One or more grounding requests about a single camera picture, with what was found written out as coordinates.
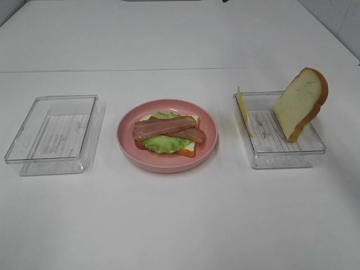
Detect green lettuce leaf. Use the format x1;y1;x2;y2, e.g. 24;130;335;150
140;111;195;155

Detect bacon strip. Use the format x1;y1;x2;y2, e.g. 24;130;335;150
132;116;197;141
166;127;206;143

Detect clear right plastic tray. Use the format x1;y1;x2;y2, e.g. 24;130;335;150
233;91;326;169

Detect clear left plastic tray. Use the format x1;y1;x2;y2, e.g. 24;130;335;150
4;94;102;176

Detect yellow cheese slice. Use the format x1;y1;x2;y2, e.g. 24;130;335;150
237;87;253;137

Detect clear plastic tray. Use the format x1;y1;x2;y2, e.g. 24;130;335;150
4;94;102;176
233;91;326;169

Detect pink round plate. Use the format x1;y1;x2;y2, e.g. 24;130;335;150
117;99;218;173

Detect white bread slice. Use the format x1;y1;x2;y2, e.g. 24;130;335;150
132;112;206;158
273;67;329;142

